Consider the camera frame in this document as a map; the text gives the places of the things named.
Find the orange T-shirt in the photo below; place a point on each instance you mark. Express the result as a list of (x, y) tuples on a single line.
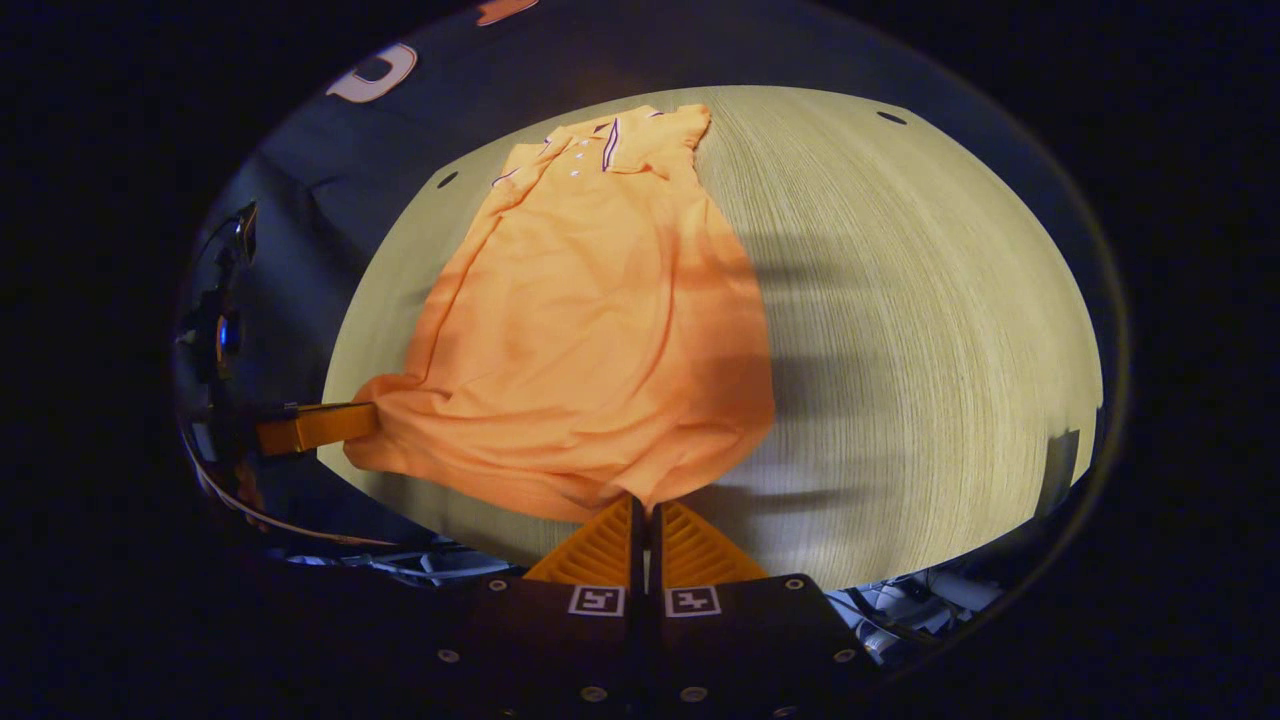
[(590, 340)]

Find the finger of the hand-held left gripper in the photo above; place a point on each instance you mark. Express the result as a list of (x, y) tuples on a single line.
[(320, 427)]

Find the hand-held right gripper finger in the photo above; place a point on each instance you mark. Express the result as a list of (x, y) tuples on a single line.
[(637, 600), (657, 600)]

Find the black backdrop cloth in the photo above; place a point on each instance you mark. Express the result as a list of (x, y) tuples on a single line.
[(330, 220)]

